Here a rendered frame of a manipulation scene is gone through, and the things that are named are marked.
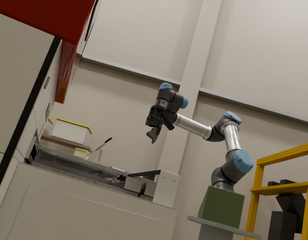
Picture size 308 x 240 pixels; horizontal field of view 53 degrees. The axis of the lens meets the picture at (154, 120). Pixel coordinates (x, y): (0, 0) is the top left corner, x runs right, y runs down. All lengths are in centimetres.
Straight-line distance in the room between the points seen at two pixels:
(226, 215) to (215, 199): 9
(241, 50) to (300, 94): 122
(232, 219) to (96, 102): 365
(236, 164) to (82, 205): 83
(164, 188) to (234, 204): 43
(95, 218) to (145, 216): 19
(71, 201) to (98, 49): 427
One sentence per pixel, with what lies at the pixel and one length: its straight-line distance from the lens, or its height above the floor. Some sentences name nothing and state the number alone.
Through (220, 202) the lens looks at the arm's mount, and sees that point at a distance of 160.
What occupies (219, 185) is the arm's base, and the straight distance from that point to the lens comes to 167.
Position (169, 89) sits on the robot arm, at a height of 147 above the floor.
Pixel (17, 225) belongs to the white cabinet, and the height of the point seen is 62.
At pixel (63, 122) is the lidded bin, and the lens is 434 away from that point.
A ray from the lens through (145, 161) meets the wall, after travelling 467.
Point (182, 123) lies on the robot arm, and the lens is 194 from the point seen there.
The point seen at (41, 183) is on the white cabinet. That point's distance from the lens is 118.
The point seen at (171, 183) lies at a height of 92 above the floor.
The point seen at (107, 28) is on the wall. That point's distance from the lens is 548.
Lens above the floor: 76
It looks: 17 degrees up
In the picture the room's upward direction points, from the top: 16 degrees clockwise
